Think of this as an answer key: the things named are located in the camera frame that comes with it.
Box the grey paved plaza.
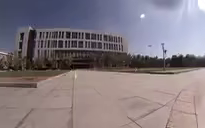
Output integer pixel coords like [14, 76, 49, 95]
[0, 67, 205, 128]

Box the large white curved building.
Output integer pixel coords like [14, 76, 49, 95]
[14, 26, 129, 70]

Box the lamp pole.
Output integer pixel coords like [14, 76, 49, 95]
[160, 42, 168, 71]

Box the row of trees before building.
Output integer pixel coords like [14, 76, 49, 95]
[0, 53, 132, 71]

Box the grass lawn with reddish edge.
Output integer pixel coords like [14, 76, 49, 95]
[0, 69, 71, 83]

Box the dark row of trees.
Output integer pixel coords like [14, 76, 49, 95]
[129, 52, 205, 69]

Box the small white building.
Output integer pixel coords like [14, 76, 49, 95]
[0, 49, 15, 65]

